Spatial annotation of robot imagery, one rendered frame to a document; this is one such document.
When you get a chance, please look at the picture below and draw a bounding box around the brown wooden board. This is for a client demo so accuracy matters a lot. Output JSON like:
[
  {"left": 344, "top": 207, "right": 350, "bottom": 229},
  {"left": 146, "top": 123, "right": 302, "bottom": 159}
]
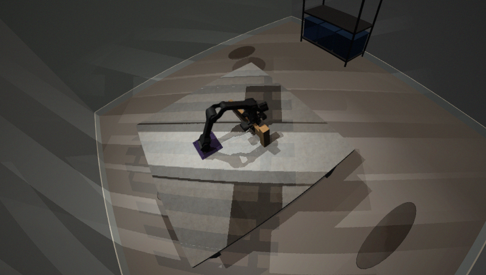
[{"left": 228, "top": 99, "right": 260, "bottom": 137}]

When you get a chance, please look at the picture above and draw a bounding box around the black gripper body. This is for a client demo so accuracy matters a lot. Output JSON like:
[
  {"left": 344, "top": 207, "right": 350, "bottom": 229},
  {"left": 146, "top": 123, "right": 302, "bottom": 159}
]
[{"left": 240, "top": 112, "right": 267, "bottom": 131}]

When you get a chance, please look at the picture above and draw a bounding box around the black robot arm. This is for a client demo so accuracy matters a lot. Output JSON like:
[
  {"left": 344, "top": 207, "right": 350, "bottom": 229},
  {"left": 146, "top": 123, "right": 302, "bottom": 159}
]
[{"left": 197, "top": 98, "right": 268, "bottom": 154}]

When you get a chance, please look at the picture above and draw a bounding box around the brown wooden post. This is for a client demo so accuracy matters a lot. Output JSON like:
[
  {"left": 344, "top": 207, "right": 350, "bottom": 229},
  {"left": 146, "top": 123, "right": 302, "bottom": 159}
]
[{"left": 259, "top": 124, "right": 270, "bottom": 148}]

